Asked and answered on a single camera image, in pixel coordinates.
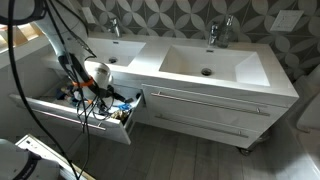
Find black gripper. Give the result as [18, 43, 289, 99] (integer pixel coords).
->
[106, 85, 126, 102]

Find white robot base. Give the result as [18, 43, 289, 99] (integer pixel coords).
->
[0, 139, 60, 180]

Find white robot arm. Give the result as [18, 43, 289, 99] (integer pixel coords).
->
[0, 0, 125, 102]

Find white open drawer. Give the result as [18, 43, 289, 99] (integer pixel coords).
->
[25, 83, 142, 145]

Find white double sink vanity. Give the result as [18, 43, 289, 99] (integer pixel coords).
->
[41, 31, 300, 150]

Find chrome left faucet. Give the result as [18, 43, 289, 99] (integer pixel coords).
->
[108, 18, 122, 38]

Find chrome faucet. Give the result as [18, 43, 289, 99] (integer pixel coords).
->
[208, 23, 218, 46]
[108, 18, 122, 38]

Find wooden robot platform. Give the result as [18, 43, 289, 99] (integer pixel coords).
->
[14, 133, 96, 180]

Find chrome right faucet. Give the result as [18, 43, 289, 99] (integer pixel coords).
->
[208, 23, 218, 46]

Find white toilet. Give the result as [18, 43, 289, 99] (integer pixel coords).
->
[295, 65, 320, 168]

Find blue handled scissors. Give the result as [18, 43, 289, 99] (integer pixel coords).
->
[115, 103, 132, 111]

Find lower right drawer handle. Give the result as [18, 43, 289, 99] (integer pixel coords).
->
[154, 115, 249, 138]

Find drawer handle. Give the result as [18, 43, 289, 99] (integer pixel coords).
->
[150, 92, 271, 116]
[154, 115, 249, 138]

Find upper right drawer handle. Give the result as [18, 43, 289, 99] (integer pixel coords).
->
[150, 92, 271, 116]

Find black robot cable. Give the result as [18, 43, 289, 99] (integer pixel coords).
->
[6, 0, 116, 180]

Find white wall outlet plate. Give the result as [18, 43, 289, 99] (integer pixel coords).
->
[270, 10, 304, 32]

